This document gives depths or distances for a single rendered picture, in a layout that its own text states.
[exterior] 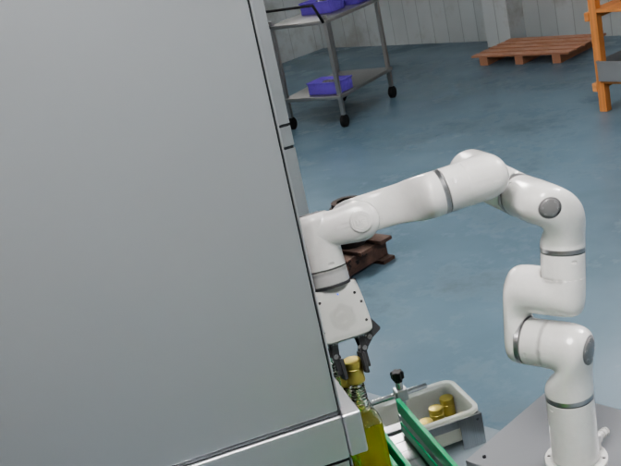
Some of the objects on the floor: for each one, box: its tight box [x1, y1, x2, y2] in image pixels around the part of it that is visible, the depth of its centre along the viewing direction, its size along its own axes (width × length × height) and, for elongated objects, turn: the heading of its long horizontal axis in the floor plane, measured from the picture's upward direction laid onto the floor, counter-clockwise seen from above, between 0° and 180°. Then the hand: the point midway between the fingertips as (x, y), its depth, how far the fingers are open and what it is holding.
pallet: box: [471, 33, 606, 66], centre depth 980 cm, size 108×75×10 cm
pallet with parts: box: [329, 195, 395, 282], centre depth 569 cm, size 78×113×41 cm
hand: (352, 364), depth 187 cm, fingers closed on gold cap, 3 cm apart
